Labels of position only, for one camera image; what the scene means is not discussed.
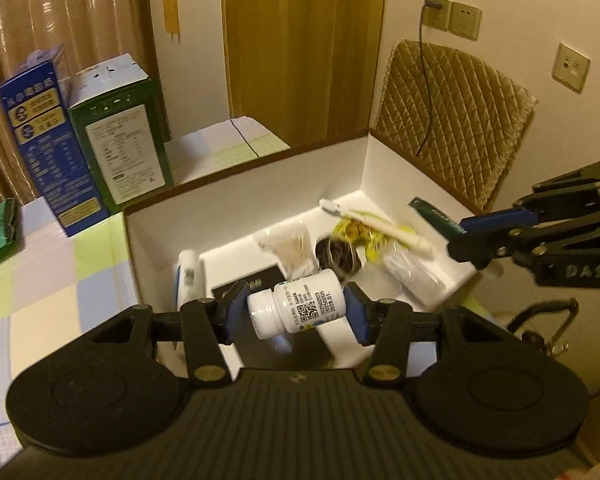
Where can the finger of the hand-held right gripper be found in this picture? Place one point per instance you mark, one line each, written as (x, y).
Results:
(480, 252)
(500, 220)

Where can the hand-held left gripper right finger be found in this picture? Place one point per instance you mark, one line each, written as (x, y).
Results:
(357, 317)

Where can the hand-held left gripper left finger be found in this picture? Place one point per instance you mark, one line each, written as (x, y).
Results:
(237, 307)

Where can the black product box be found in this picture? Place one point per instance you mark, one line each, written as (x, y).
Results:
(245, 285)

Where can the clear floss pick box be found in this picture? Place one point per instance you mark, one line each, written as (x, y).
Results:
(190, 280)

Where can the dark green small tube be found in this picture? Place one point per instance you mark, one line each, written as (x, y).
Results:
(435, 215)

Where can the white pill bottle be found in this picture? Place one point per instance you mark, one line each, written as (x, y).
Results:
(300, 305)

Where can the dark velvet scrunchie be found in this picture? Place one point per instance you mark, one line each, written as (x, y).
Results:
(337, 257)

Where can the clear plastic cup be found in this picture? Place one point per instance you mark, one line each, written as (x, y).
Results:
(410, 275)

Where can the cotton swab packet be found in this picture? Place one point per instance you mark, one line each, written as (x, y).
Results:
(287, 250)

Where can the yellow snack packet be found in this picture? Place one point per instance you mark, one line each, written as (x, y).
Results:
(352, 232)

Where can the white toothbrush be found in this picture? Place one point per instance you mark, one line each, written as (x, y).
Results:
(380, 225)

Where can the brown cardboard container box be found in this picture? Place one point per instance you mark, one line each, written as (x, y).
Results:
(255, 195)

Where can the quilted chair cover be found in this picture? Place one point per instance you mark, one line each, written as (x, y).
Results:
(455, 110)

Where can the checked tablecloth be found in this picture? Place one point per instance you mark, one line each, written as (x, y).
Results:
(55, 285)

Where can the green carton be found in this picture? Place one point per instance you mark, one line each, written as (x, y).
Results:
(125, 155)

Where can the blue carton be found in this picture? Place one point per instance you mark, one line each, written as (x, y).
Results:
(50, 160)

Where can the wooden door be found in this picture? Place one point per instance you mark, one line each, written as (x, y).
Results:
(305, 50)

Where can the yellow paper strip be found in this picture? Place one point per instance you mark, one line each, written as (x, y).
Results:
(171, 5)

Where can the brown curtain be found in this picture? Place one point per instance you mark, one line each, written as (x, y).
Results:
(55, 10)

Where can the black metal frame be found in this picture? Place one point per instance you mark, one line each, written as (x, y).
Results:
(555, 303)

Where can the round-hole wall plate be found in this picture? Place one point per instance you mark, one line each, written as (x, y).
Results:
(572, 67)

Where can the empty wall socket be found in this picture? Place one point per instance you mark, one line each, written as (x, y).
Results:
(465, 20)

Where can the wall socket with plug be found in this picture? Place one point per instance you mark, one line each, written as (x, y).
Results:
(440, 17)

